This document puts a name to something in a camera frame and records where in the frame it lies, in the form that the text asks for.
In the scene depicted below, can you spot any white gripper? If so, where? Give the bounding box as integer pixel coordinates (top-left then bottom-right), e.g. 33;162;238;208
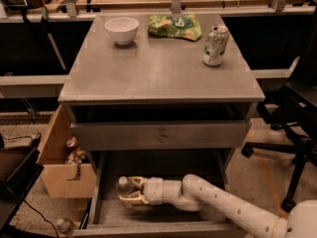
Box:
118;177;163;205

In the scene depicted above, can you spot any clear plastic water bottle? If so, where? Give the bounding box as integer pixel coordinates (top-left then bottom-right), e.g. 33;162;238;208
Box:
117;177;135;208

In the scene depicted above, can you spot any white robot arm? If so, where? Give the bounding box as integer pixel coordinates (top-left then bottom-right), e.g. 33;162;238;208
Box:
117;174;317;238

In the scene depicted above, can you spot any open grey middle drawer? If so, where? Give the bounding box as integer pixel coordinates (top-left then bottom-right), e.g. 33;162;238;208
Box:
74;150;247;238

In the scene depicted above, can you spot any plastic bottle on floor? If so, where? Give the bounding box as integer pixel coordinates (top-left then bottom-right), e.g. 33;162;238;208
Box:
56;218;74;238

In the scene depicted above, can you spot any grey drawer cabinet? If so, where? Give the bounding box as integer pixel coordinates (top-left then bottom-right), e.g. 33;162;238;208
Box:
58;14;264;163

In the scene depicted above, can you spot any grey top drawer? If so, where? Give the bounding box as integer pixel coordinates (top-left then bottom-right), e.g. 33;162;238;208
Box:
70;120;251;151

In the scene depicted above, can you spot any cardboard box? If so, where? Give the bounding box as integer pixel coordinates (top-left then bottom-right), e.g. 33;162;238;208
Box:
38;105;96;198

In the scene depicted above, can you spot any red can in box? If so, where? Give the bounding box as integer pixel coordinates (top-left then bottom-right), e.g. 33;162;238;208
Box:
66;140;78;152

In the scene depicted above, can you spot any black cart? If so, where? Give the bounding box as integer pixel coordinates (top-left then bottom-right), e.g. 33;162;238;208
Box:
0;135;44;238

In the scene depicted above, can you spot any white bowl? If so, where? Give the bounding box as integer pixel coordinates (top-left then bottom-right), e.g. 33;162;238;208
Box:
104;17;139;45

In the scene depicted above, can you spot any white green soda can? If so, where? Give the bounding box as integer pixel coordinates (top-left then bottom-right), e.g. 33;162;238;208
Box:
202;24;229;66

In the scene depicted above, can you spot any green chip bag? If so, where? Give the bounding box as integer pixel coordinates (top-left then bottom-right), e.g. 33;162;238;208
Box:
148;14;202;42

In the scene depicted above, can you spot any black office chair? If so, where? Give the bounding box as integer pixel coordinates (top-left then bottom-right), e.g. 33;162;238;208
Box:
241;16;317;212

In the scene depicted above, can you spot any black cable on floor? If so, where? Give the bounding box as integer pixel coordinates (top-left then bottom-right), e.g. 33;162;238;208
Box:
22;199;60;238

